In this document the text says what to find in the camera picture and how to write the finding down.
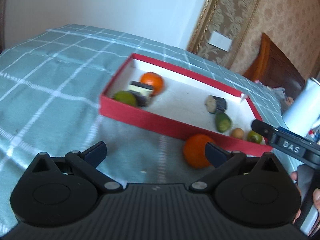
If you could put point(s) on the green avocado-like fruit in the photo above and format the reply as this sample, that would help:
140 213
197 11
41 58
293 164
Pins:
223 122

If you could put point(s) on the orange tangerine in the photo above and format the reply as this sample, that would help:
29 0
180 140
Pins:
196 152
153 80

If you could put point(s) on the small tan round fruit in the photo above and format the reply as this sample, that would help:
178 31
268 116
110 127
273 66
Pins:
237 133

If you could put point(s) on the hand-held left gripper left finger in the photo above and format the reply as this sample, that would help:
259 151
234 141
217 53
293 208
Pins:
96 152

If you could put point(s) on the white wall switch plate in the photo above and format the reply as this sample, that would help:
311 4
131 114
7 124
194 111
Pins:
220 40

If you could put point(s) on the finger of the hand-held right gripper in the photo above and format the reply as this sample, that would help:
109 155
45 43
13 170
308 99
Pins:
262 130

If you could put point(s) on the white cylindrical container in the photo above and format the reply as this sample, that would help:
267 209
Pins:
300 110

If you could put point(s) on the brown wooden headboard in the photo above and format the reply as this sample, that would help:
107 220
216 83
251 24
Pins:
277 65

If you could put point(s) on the red cardboard box white inside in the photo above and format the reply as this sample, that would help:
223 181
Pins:
180 100

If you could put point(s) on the green plaid bed sheet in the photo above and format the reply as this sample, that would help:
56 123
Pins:
50 80

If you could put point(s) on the dark toy piece cream end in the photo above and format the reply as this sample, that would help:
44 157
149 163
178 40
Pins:
141 92
217 103

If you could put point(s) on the crumpled clothes pile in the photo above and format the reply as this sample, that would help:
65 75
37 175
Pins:
280 95

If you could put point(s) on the gold wall moulding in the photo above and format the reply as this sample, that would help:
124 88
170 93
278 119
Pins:
207 12

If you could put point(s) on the small yellow-green lime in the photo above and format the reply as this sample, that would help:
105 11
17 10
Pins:
255 137

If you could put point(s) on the person's right hand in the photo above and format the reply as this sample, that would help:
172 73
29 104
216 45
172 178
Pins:
317 198

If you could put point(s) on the large green lime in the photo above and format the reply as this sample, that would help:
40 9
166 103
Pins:
123 98

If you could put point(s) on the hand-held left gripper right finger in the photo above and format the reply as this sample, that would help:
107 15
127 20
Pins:
213 153

